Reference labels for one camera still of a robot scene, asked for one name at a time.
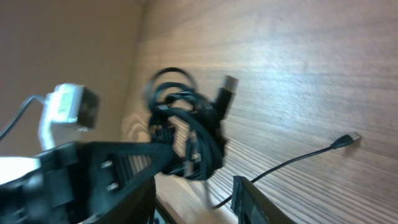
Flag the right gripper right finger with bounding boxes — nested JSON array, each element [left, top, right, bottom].
[[231, 175, 295, 224]]

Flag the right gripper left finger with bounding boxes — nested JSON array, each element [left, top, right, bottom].
[[1, 142, 176, 223]]

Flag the black usb cable bundle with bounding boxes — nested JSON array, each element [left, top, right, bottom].
[[143, 67, 239, 182]]

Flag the thin black usb cable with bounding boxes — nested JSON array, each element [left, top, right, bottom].
[[203, 131, 363, 210]]

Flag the left camera black cable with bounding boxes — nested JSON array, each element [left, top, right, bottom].
[[0, 95, 47, 141]]

